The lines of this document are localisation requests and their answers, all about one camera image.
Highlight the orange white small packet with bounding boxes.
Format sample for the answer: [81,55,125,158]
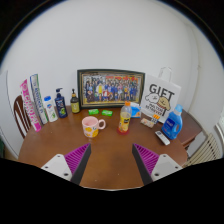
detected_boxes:
[150,113,161,125]

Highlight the dark blue pump bottle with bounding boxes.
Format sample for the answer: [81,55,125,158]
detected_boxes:
[54,87,69,119]

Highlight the beige snack packet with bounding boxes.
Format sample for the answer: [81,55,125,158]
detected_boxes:
[139,117,155,129]

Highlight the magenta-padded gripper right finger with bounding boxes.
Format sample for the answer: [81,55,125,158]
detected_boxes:
[131,143,184,186]

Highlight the white green shuttlecock tube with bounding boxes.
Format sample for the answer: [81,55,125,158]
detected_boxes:
[29,73,49,125]

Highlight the white radiator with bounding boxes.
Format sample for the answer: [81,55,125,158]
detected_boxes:
[182,133,221,168]

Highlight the blue detergent bottle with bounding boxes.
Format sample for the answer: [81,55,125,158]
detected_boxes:
[161,104,184,140]

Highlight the white printed gift bag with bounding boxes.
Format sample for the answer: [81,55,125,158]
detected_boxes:
[139,66,183,124]

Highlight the brown wooden side table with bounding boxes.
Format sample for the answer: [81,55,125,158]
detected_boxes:
[178,109,205,149]

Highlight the dark wooden chair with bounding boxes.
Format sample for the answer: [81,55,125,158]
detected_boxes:
[13,94,33,139]

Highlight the blue tissue pack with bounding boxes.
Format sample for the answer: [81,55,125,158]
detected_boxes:
[129,101,143,119]

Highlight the pink shuttlecock tube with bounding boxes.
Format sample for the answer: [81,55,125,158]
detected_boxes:
[19,78,43,132]

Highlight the white remote control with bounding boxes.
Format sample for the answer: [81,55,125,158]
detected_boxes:
[154,130,171,146]

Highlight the brown pump bottle yellow label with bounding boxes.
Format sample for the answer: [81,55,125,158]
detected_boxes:
[70,88,81,114]

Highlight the white bottle with blue cap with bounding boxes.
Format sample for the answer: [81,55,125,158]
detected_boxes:
[43,95,59,123]

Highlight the framed group photo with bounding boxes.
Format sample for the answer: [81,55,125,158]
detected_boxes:
[76,68,146,109]

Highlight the pink mug with yellow spots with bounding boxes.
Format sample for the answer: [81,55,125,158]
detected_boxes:
[81,115,107,139]

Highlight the orange juice bottle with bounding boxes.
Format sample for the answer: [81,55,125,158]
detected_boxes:
[118,100,133,134]

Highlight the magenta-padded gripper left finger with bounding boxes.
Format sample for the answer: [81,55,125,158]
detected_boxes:
[40,143,92,186]

